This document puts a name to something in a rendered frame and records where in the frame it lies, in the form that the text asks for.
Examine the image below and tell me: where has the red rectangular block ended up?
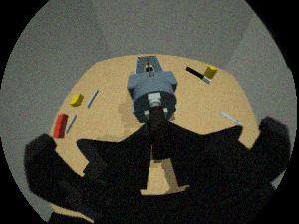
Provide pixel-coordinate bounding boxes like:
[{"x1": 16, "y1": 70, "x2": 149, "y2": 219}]
[{"x1": 53, "y1": 114, "x2": 68, "y2": 139}]

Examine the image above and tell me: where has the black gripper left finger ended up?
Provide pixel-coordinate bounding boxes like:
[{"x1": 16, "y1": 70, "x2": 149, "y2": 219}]
[{"x1": 76, "y1": 120, "x2": 152, "y2": 189}]

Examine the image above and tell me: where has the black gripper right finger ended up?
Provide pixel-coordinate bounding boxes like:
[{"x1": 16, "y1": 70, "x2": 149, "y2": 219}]
[{"x1": 165, "y1": 120, "x2": 243, "y2": 187}]

